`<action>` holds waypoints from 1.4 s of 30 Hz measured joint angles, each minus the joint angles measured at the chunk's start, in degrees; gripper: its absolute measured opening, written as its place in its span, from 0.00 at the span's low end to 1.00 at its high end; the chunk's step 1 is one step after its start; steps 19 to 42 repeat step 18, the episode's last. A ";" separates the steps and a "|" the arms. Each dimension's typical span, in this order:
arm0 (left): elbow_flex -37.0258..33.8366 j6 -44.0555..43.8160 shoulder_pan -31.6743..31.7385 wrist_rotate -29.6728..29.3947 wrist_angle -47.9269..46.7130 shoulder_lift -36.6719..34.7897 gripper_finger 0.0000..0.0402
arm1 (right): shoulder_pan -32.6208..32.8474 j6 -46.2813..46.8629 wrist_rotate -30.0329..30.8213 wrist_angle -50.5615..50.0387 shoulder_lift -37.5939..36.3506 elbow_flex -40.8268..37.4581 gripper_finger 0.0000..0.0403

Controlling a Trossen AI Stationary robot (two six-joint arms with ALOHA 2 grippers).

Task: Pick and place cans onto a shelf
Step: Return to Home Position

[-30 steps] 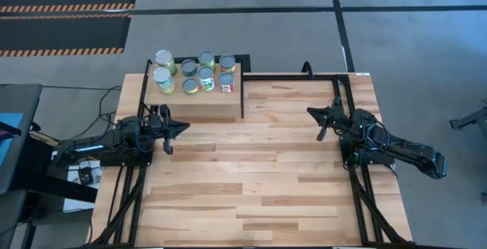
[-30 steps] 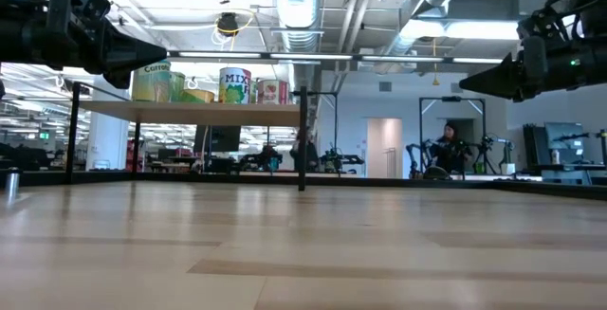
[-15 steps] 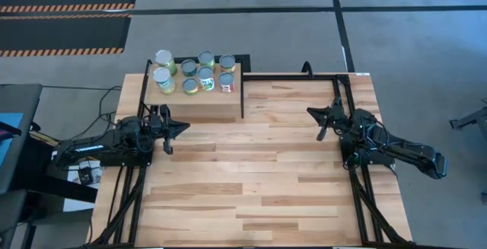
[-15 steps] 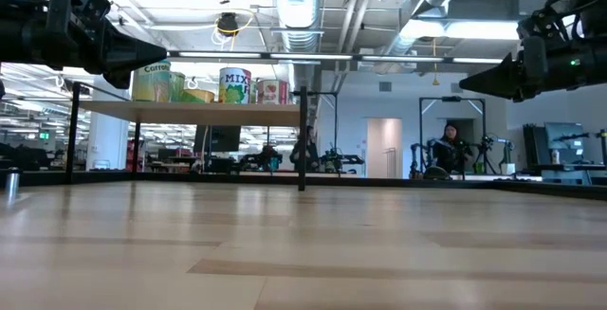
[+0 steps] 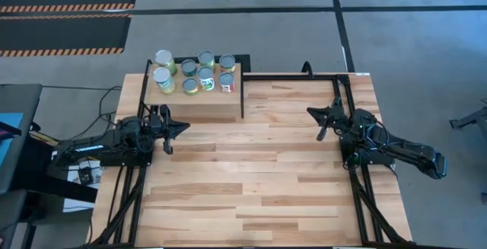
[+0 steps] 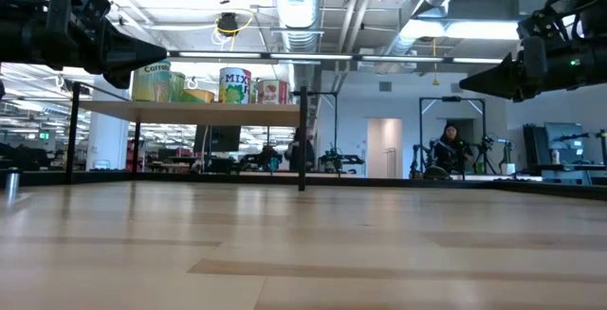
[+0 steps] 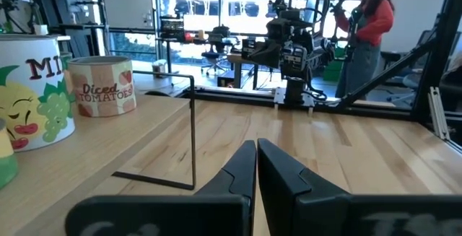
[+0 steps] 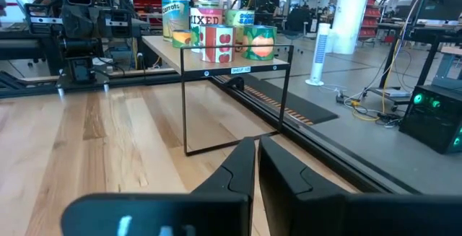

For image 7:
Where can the black office chair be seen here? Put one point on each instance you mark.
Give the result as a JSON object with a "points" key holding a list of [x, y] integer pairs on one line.
{"points": [[216, 53]]}

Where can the green bin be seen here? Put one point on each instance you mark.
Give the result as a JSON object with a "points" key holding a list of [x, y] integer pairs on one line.
{"points": [[334, 70]]}

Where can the small white container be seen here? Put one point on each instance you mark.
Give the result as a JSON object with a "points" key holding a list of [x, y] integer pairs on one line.
{"points": [[160, 69]]}

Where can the black leaning panels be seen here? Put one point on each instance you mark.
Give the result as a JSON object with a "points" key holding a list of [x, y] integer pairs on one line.
{"points": [[72, 5]]}

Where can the person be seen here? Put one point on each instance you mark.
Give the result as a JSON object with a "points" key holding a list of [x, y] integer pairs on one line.
{"points": [[375, 23]]}

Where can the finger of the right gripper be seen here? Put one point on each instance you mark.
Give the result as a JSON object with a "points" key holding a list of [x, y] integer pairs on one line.
{"points": [[265, 53], [294, 61]]}

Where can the black crate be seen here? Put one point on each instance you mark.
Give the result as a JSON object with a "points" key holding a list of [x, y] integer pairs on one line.
{"points": [[172, 26]]}

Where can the diced tomatoes can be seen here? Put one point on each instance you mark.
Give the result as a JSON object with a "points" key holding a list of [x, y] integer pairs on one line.
{"points": [[103, 91]]}

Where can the wooden shelf with black frame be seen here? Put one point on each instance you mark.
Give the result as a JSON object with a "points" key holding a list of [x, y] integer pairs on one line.
{"points": [[108, 138]]}

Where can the black handheld device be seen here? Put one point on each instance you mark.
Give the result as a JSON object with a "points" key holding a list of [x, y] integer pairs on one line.
{"points": [[341, 7]]}

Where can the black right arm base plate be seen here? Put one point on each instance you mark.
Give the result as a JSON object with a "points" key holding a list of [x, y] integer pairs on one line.
{"points": [[307, 102]]}

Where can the black box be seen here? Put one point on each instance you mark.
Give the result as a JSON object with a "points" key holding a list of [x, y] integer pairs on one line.
{"points": [[225, 80]]}

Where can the white cup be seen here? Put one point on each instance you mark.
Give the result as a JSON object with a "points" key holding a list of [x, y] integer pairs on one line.
{"points": [[40, 29]]}

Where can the spaghetti sauce can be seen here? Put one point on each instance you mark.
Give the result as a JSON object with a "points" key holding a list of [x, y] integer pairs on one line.
{"points": [[66, 62]]}

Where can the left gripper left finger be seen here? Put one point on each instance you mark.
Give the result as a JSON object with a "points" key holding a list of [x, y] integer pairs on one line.
{"points": [[234, 182]]}

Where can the silver aluminium extrusion piece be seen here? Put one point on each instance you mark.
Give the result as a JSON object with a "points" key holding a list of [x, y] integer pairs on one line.
{"points": [[438, 117]]}

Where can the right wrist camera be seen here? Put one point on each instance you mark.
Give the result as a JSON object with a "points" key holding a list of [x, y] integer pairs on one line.
{"points": [[278, 30]]}

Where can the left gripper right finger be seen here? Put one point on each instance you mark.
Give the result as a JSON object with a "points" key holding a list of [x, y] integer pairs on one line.
{"points": [[288, 192]]}

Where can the white mixed fruit can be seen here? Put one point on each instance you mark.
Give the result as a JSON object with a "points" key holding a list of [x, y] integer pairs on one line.
{"points": [[36, 113]]}

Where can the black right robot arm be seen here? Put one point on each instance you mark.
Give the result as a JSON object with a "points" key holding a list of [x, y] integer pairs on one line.
{"points": [[295, 88]]}

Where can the black tripod device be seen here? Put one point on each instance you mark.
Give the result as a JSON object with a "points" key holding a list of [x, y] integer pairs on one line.
{"points": [[11, 5]]}

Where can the whiteboard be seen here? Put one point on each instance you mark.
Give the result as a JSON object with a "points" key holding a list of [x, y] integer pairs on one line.
{"points": [[126, 8]]}

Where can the wooden side desk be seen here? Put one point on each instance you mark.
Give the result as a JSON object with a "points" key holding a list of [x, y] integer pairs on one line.
{"points": [[234, 58]]}

